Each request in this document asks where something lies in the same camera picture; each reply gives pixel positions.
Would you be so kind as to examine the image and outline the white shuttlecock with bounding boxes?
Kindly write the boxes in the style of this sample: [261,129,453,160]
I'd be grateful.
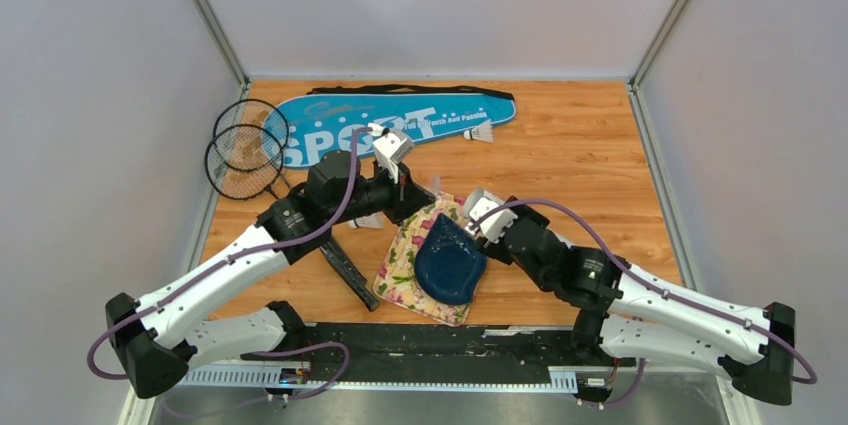
[462,120,495,143]
[348,213,384,229]

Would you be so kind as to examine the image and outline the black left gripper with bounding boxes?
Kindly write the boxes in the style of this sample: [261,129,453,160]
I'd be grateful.
[328,156,435,225]

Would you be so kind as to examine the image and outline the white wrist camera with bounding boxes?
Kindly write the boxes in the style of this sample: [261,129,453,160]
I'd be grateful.
[372,128,414,184]
[465,208,518,243]

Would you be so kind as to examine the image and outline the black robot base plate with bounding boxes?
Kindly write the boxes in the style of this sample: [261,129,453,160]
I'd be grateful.
[276,323,614,385]

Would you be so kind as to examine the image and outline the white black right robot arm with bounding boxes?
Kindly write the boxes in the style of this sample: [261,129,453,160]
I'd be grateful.
[464,196,796,406]

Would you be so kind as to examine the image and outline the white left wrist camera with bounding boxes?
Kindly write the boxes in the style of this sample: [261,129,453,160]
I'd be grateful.
[372,128,414,184]

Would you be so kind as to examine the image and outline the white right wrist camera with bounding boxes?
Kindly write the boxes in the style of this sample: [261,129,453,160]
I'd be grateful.
[465,208,518,243]

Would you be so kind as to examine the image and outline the blue sport racket bag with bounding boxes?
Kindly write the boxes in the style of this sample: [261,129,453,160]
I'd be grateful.
[262,84,518,170]

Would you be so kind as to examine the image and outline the floral rectangular tray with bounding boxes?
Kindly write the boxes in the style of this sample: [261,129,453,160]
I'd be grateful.
[373,192,472,327]

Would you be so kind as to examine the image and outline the black badminton racket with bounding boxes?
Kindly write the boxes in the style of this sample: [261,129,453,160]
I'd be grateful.
[212,98,290,172]
[204,124,380,312]

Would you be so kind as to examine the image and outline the blue leaf-shaped plate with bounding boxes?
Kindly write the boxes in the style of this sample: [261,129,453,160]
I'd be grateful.
[413,213,487,306]

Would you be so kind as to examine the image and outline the aluminium frame rail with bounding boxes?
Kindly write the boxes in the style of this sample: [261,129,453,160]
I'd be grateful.
[141,319,743,394]

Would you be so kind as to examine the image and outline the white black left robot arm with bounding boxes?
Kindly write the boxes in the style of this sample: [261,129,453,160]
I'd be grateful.
[105,151,435,399]

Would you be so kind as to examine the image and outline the grey shuttlecock tube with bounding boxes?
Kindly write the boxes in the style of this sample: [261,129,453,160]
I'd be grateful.
[463,188,504,223]

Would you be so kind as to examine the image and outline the black badminton racket upper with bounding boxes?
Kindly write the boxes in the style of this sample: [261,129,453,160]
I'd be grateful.
[212,98,290,172]

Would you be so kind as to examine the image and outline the black badminton racket lower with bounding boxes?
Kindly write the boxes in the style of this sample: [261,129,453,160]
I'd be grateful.
[204,124,380,312]

